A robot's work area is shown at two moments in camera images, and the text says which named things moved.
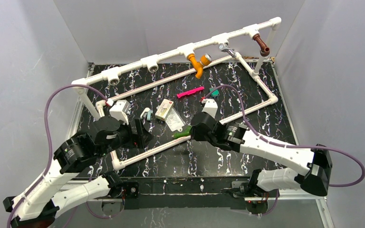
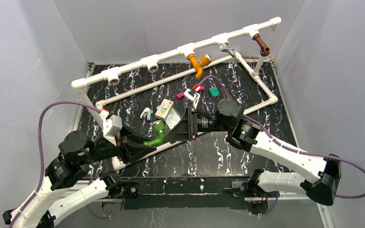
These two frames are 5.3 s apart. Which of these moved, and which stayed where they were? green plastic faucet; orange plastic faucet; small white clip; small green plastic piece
Moved: green plastic faucet
Stayed: orange plastic faucet; small green plastic piece; small white clip
